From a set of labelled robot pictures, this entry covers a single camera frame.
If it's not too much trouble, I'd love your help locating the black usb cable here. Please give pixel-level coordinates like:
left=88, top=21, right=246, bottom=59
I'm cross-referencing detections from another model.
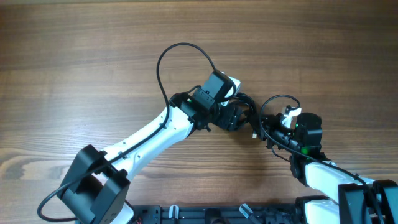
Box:
left=226, top=91, right=265, bottom=139

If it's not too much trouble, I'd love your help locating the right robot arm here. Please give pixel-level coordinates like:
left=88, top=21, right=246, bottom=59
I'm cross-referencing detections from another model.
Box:
left=259, top=113, right=397, bottom=223

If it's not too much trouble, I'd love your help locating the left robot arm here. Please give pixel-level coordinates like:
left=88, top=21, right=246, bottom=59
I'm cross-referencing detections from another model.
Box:
left=57, top=70, right=241, bottom=223

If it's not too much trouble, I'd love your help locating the right camera black cable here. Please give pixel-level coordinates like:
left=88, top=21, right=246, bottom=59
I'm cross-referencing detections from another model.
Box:
left=259, top=94, right=385, bottom=224

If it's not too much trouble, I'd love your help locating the camera black cable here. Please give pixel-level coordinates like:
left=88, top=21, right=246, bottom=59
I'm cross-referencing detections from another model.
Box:
left=37, top=42, right=217, bottom=223
left=259, top=94, right=385, bottom=224

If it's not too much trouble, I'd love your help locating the left camera black cable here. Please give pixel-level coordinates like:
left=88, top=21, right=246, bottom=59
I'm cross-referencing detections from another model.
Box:
left=37, top=42, right=217, bottom=223

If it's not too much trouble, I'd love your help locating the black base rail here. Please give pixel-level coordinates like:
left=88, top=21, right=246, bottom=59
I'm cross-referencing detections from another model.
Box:
left=130, top=204, right=302, bottom=224

